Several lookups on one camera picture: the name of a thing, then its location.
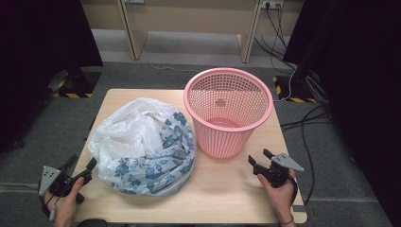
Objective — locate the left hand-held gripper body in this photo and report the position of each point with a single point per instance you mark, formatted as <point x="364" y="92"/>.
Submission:
<point x="50" y="179"/>

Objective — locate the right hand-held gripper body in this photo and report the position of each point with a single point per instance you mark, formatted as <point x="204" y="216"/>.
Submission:
<point x="277" y="173"/>

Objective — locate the white blue floral plastic bag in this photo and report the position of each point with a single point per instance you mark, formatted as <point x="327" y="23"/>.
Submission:
<point x="142" y="148"/>

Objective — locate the pink plastic mesh basket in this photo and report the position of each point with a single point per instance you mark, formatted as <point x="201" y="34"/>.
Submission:
<point x="227" y="104"/>

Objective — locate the person's right hand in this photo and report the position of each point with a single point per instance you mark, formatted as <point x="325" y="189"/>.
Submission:
<point x="282" y="198"/>

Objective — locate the person's left hand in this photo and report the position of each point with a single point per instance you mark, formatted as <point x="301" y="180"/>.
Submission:
<point x="64" y="209"/>

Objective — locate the gray tape piece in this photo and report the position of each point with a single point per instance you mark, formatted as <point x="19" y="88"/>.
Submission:
<point x="299" y="208"/>

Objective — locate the dark wrist band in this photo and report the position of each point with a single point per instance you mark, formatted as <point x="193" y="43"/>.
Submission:
<point x="287" y="220"/>

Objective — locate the person's dark clothing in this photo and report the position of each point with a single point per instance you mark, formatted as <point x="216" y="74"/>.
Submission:
<point x="91" y="223"/>

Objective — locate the hazard striped stand base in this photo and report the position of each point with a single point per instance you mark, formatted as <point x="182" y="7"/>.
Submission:
<point x="75" y="83"/>
<point x="293" y="91"/>

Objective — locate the black curtain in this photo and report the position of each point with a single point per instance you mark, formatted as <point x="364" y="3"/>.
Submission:
<point x="356" y="94"/>
<point x="38" y="63"/>

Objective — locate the light wooden desk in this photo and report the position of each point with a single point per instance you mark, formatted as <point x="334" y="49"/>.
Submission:
<point x="189" y="19"/>

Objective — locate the wall power outlet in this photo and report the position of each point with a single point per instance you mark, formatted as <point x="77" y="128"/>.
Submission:
<point x="271" y="3"/>

